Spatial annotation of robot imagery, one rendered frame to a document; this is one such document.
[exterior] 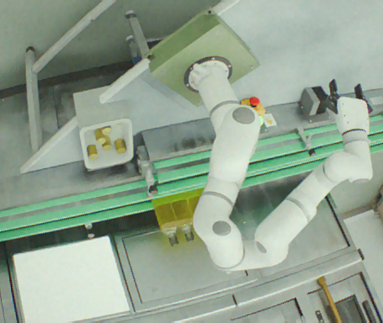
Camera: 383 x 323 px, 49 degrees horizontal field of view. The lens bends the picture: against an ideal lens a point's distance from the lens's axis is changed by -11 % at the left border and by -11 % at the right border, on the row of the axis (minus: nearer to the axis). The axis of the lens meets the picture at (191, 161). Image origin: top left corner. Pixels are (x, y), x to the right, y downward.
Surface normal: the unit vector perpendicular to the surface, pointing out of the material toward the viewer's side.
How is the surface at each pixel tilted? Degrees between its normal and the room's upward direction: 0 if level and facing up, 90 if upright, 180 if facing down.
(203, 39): 1
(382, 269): 90
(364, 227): 90
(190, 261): 90
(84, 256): 90
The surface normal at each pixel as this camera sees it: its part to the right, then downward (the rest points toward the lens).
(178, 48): -0.55, -0.32
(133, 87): 0.30, 0.79
